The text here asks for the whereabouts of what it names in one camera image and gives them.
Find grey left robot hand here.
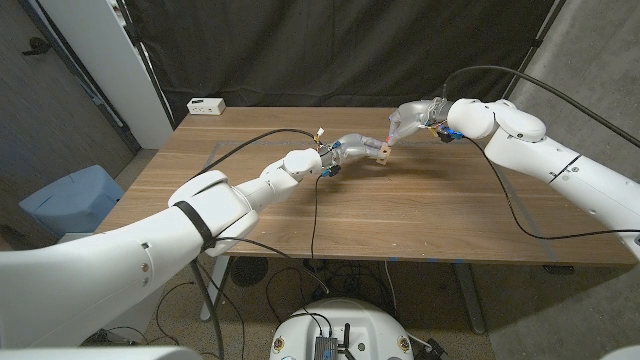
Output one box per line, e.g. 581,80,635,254
318,132,384,171

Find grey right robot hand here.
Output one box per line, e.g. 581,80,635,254
387,98,451,147

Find black backdrop curtain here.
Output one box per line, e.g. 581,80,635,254
122,0,569,124

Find white power strip box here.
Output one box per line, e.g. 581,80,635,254
186,97,227,117

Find round black floor fan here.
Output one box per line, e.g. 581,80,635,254
230,256,269,288

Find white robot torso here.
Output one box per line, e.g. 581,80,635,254
269,298,415,360

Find grey table leg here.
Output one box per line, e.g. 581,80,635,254
452,262,487,335

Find grey device on torso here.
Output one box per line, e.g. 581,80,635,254
313,335,340,360

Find white table leg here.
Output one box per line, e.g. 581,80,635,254
199,255,232,323

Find white cabinet panel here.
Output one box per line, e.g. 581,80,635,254
37,0,175,150

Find blue plastic bin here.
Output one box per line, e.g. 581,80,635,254
18,164,125,240

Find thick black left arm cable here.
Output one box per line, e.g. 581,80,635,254
188,127,321,360

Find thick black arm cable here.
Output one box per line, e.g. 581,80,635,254
442,65,640,150
188,127,321,360

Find thin black left wrist wire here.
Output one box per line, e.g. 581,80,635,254
214,174,331,295

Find thin black wrist wire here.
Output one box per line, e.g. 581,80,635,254
464,135,640,242
214,174,331,295

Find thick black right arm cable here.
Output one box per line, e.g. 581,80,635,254
442,65,640,150

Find black floor cable tangle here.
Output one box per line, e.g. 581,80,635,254
264,257,401,321

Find thin black right wrist wire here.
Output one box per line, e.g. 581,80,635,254
464,135,640,242

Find black door handle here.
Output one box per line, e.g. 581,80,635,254
21,37,53,56

